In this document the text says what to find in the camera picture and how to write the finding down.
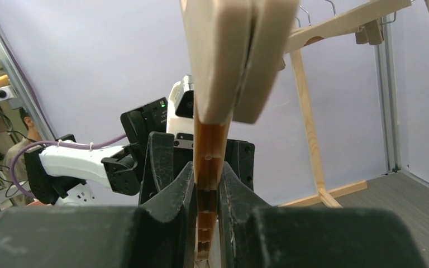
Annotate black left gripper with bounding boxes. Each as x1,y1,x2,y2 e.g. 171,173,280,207
139,131,256,206

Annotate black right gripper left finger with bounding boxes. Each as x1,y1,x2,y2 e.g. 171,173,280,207
0,163,196,267

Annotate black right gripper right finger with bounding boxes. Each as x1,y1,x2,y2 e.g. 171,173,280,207
219,164,426,267

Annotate wooden hanger for striped underwear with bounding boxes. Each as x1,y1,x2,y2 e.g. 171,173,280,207
180,1,298,261

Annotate wooden hanger for beige underwear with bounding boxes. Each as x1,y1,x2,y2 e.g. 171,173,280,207
284,0,411,53

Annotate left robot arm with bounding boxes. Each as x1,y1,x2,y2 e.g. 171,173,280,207
23,98,194,206

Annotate person in background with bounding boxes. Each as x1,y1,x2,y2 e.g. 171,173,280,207
1,107,43,206

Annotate wooden clothes rack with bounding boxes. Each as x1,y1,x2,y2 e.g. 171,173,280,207
279,48,369,209

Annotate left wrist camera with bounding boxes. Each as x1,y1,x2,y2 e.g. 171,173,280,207
166,75,194,135

